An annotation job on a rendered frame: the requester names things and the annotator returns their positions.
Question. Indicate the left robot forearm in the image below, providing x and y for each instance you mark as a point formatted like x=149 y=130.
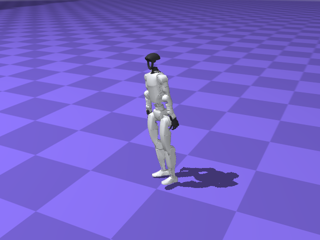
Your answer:
x=169 y=107

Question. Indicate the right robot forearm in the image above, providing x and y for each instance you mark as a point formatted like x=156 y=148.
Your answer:
x=148 y=104

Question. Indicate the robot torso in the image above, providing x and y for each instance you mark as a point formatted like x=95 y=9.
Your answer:
x=156 y=93

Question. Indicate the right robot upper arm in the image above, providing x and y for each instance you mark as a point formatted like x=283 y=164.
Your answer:
x=146 y=93

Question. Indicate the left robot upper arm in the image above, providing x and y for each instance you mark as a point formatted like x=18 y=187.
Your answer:
x=163 y=80

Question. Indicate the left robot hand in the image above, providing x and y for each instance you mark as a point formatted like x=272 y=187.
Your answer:
x=174 y=123

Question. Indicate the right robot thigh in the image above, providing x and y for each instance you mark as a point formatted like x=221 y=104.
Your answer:
x=153 y=130

